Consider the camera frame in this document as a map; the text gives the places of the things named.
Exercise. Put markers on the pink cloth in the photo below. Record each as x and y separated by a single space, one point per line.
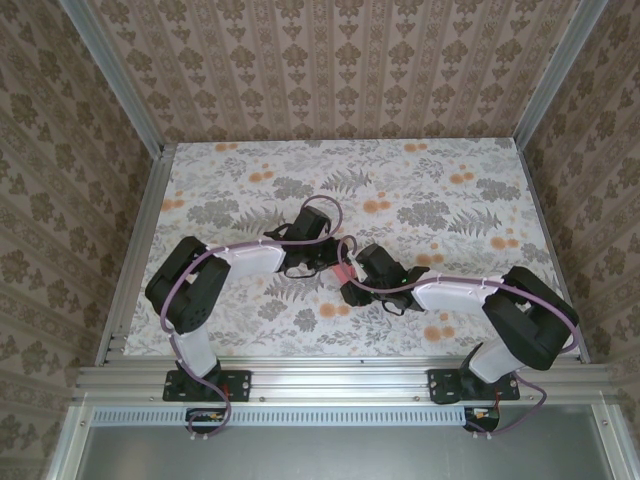
341 272

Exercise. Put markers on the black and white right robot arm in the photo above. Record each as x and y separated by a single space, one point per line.
530 325

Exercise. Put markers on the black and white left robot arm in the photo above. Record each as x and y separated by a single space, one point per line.
190 295

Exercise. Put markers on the grey sheet metal panel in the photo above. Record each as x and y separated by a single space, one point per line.
350 455

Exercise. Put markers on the floral patterned table mat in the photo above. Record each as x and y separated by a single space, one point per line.
300 170

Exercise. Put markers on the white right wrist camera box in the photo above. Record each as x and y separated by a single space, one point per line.
355 267

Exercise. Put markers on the long aluminium base rail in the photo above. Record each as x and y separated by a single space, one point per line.
340 380

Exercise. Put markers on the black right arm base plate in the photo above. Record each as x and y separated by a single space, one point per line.
440 385

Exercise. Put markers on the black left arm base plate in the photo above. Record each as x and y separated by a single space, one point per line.
240 385

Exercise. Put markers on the aluminium side rail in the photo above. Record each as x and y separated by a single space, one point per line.
145 230
552 240

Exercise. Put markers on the aluminium corner post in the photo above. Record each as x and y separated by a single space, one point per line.
115 75
555 75

